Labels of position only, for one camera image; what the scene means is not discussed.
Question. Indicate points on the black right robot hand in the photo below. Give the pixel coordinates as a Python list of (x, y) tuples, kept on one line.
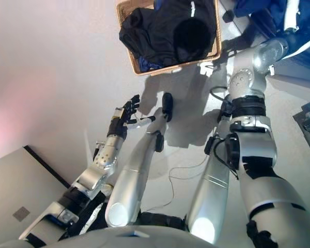
[(290, 30)]

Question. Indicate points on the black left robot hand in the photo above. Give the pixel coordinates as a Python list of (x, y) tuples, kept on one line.
[(121, 118)]

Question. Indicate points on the dark blue garment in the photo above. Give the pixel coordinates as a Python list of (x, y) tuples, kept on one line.
[(263, 15)]

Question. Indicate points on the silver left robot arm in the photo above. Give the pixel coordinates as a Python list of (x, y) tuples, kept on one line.
[(103, 160)]

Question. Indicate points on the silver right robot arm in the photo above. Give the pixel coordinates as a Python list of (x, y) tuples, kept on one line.
[(253, 144)]

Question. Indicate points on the woven wooden laundry basket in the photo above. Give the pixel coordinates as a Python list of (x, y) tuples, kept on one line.
[(170, 68)]

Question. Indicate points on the black left robot foot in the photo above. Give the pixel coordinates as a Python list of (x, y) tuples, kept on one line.
[(168, 104)]

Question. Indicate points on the black robot foot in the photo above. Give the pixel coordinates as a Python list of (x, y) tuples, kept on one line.
[(228, 16), (168, 104)]

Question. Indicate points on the silver left robot leg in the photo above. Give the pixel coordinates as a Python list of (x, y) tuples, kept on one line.
[(134, 175)]

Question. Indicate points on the silver robot leg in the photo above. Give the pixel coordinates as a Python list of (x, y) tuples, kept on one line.
[(134, 175), (211, 186)]

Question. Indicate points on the royal blue cloth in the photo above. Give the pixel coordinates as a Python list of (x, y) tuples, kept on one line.
[(147, 64)]

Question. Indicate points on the black right robot foot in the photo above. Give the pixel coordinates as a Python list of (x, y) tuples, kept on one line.
[(228, 16)]

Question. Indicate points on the black garment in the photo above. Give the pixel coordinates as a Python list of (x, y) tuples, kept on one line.
[(157, 33)]

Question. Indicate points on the silver right robot leg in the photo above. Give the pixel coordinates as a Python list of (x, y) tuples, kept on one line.
[(211, 186)]

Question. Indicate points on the grey robot torso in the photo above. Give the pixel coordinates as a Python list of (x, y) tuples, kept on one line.
[(134, 237)]

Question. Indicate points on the grey square plate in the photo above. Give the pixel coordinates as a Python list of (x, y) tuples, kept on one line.
[(21, 214)]

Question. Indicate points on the black metal frame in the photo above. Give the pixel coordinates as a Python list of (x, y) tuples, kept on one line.
[(308, 121)]

